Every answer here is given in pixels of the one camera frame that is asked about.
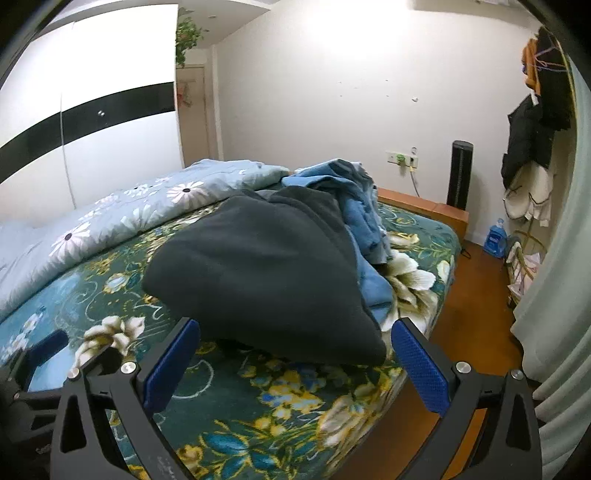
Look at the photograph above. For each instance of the teal floral bed blanket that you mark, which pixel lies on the teal floral bed blanket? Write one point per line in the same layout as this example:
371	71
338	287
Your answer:
244	414

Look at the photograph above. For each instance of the blue clothes pile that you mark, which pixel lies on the blue clothes pile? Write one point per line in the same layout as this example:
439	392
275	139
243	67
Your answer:
357	198

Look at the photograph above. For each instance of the blue detergent bottle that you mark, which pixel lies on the blue detergent bottle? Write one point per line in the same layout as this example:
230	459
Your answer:
496	241

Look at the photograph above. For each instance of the wall power outlet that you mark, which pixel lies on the wall power outlet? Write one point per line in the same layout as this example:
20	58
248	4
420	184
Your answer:
409	161

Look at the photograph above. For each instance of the blue floral quilt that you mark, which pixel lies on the blue floral quilt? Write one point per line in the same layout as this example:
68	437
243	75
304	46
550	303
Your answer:
31	257

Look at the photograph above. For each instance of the green hanging plant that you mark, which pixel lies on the green hanging plant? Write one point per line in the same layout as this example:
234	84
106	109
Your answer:
188	34

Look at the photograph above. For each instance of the hanging black coat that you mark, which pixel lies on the hanging black coat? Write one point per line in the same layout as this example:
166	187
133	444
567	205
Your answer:
530	140

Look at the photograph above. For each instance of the wooden bed frame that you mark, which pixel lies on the wooden bed frame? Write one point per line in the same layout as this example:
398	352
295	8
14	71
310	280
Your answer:
455	218

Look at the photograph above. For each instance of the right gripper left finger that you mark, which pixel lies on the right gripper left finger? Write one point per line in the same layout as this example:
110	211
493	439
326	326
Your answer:
83	444

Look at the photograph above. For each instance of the orange hanging garment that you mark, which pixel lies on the orange hanging garment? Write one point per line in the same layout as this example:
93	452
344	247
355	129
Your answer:
529	66

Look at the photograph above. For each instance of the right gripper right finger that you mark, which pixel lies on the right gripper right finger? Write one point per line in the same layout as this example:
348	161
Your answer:
508	443

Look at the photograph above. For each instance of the white black wardrobe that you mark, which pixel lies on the white black wardrobe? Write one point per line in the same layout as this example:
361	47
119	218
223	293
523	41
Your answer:
89	108

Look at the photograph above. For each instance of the black white fleece jacket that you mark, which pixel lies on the black white fleece jacket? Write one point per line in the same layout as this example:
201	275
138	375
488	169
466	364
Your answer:
275	273

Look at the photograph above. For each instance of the white hanging bag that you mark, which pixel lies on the white hanging bag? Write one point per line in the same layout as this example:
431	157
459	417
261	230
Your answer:
529	195

